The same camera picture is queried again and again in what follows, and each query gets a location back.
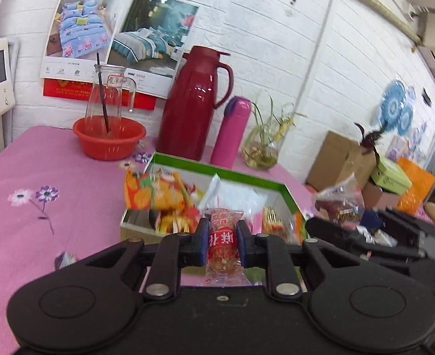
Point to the black stir stick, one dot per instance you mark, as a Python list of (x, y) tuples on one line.
[(102, 96)]

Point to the dark red dried plant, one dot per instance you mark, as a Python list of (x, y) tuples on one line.
[(369, 140)]

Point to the clear snack packet red label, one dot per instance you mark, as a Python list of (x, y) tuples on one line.
[(223, 244)]

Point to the plant in glass vase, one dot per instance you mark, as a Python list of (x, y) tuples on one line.
[(260, 155)]

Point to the orange snack packet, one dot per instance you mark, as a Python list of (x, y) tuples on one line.
[(147, 192)]

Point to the large brown cardboard box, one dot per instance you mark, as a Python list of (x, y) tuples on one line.
[(335, 159)]

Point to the white snack packet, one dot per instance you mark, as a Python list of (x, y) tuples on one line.
[(239, 198)]

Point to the wall calendar poster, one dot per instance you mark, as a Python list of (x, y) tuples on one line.
[(91, 26)]

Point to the green cardboard box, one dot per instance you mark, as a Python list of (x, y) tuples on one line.
[(391, 173)]

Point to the glass pitcher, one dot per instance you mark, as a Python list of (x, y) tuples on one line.
[(117, 96)]

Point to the orange bag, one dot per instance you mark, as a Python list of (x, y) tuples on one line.
[(419, 181)]

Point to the white wall pipe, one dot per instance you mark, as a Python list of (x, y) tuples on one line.
[(319, 40)]

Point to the yellow snack packet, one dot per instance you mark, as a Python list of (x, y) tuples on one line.
[(173, 223)]

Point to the blue paper fan decoration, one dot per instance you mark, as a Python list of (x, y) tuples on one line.
[(394, 103)]

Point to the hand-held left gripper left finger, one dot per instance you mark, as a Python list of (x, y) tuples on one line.
[(203, 238)]

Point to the pink floral tablecloth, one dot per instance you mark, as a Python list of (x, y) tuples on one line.
[(54, 162)]

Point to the clear packet with red contents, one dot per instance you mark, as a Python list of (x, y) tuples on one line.
[(339, 201)]

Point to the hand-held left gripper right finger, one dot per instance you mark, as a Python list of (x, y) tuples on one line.
[(240, 242)]

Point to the small brown cardboard box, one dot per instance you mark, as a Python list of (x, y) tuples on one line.
[(376, 196)]

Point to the red thermos jug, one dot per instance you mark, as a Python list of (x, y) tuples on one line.
[(187, 111)]

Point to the green and white box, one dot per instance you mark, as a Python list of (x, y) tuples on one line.
[(202, 169)]

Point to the pink bottle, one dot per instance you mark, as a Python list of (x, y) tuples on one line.
[(228, 137)]

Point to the red plastic basket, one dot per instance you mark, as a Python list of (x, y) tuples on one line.
[(106, 148)]

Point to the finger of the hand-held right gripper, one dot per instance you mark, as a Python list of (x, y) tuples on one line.
[(332, 231), (406, 222)]

